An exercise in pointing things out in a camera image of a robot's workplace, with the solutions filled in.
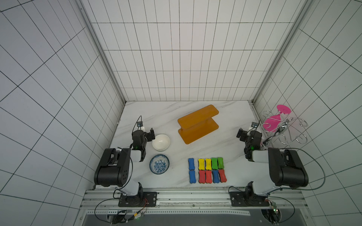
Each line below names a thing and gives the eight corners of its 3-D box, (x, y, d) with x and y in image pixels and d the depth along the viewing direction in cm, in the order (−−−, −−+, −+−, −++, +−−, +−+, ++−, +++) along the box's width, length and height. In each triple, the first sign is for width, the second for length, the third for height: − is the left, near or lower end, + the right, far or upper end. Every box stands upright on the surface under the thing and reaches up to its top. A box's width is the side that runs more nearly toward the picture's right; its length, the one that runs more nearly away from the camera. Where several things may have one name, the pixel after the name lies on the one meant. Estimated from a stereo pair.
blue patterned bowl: (149, 175, 82) (148, 173, 79) (152, 156, 89) (151, 154, 86) (168, 175, 82) (168, 173, 79) (169, 156, 89) (169, 154, 86)
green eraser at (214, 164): (212, 169, 86) (212, 167, 84) (210, 159, 90) (211, 157, 88) (217, 169, 86) (218, 167, 84) (216, 159, 90) (217, 157, 88)
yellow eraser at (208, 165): (205, 169, 85) (206, 168, 83) (204, 160, 89) (205, 158, 87) (211, 169, 85) (212, 168, 83) (210, 160, 89) (211, 158, 87)
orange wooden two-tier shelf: (186, 145, 96) (187, 134, 85) (177, 131, 103) (177, 119, 92) (218, 127, 105) (223, 115, 94) (208, 116, 113) (211, 103, 101)
